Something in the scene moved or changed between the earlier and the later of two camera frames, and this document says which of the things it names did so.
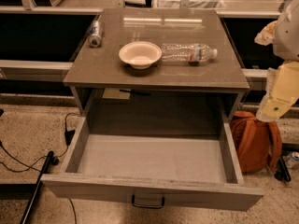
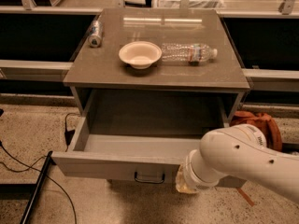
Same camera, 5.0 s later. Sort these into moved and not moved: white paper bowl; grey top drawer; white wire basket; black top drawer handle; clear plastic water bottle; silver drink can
Moved: black top drawer handle; grey top drawer
Not moved: clear plastic water bottle; white paper bowl; silver drink can; white wire basket
